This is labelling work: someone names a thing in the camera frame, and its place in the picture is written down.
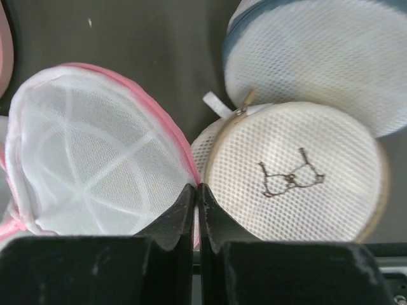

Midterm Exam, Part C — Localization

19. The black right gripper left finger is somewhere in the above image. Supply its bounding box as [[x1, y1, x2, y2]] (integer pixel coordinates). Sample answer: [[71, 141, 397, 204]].
[[1, 185, 195, 304]]

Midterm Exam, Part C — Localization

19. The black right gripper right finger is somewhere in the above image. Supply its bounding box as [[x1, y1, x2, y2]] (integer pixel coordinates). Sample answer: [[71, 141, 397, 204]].
[[197, 184, 393, 304]]

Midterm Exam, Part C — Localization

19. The pink-trimmed white mesh laundry bag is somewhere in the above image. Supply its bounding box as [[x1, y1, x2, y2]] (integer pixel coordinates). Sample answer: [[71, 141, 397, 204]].
[[1, 63, 200, 240]]

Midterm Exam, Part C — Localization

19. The beige-trimmed white mesh laundry bag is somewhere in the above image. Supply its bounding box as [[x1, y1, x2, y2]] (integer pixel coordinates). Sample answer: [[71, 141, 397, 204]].
[[191, 91, 389, 242]]

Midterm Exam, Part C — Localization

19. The blue-trimmed white mesh laundry bag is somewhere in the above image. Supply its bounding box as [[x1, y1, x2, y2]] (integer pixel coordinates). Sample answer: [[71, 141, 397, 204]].
[[222, 0, 406, 137]]

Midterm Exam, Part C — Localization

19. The pink two-tier wooden shelf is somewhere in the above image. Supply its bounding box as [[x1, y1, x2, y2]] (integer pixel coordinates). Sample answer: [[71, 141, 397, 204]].
[[0, 4, 14, 97]]

